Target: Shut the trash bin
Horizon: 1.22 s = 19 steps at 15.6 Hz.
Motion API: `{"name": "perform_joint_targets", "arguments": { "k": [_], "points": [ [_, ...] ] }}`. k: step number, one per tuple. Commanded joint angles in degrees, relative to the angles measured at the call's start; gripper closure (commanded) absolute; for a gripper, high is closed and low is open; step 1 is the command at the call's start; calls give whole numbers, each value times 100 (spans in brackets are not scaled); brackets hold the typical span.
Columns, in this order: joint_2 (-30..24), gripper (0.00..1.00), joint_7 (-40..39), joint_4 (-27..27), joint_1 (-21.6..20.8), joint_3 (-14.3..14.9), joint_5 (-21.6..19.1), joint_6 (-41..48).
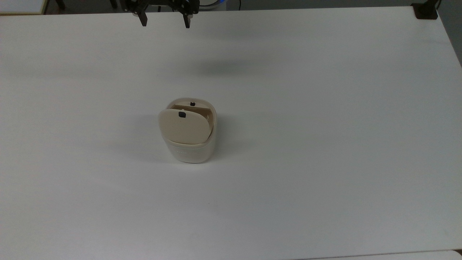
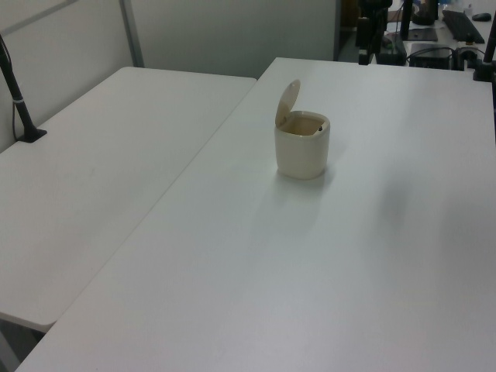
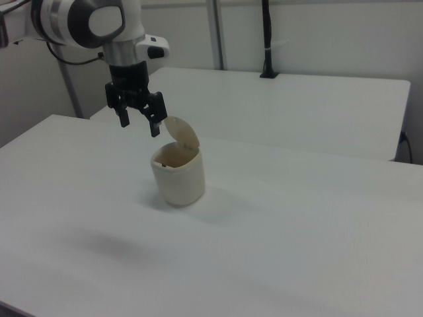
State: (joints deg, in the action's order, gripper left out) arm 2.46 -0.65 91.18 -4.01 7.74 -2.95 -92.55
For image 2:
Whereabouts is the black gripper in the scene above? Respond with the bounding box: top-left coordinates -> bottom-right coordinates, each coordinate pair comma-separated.
356,0 -> 392,66

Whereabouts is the beige trash bin lid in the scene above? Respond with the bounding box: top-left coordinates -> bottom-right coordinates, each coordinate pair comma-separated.
275,78 -> 302,127

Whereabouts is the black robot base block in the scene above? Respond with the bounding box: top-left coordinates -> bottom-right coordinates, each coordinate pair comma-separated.
377,33 -> 408,66

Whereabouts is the beige round trash bin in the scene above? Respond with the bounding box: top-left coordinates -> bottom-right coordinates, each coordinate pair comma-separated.
274,110 -> 332,181

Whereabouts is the thin black monitor pole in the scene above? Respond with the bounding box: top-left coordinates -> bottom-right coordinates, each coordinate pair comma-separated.
398,0 -> 413,40

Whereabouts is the black flat pad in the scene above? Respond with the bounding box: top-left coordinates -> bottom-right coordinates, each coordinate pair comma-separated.
406,29 -> 439,43

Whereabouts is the dark round container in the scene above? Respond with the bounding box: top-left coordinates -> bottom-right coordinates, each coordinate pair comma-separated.
410,0 -> 436,26

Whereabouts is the black electronics box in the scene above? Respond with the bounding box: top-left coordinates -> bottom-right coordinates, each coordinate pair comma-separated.
405,42 -> 455,70

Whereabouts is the black keyboard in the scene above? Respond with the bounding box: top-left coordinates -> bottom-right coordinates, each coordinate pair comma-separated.
441,9 -> 486,45

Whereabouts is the black camera pole with clamp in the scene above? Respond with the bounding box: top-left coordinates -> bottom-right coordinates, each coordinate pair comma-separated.
471,0 -> 496,83

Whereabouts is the grey partition frame post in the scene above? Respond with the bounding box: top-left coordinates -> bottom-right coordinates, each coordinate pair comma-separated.
119,0 -> 146,69

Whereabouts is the black camera pole with base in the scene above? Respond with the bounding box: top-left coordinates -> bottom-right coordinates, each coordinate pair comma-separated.
0,32 -> 49,145

